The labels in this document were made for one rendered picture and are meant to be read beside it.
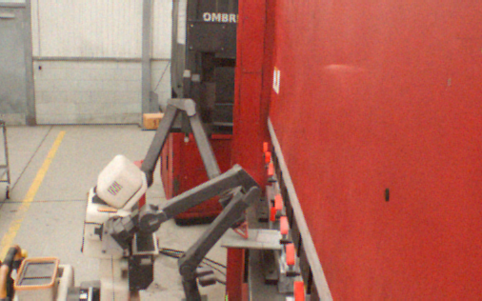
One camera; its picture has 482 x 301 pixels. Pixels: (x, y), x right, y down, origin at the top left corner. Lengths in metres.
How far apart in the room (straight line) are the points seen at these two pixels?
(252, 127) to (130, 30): 6.28
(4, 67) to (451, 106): 8.81
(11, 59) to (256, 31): 6.80
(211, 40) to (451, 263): 2.53
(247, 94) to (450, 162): 2.33
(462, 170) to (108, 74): 8.57
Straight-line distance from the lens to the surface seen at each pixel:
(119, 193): 1.74
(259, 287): 1.95
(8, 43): 9.03
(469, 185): 0.43
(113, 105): 8.96
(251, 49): 2.71
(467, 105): 0.45
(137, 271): 1.85
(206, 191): 1.61
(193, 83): 2.89
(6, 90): 9.12
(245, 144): 2.80
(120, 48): 8.83
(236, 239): 2.04
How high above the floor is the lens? 1.90
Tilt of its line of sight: 15 degrees down
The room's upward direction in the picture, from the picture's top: 3 degrees clockwise
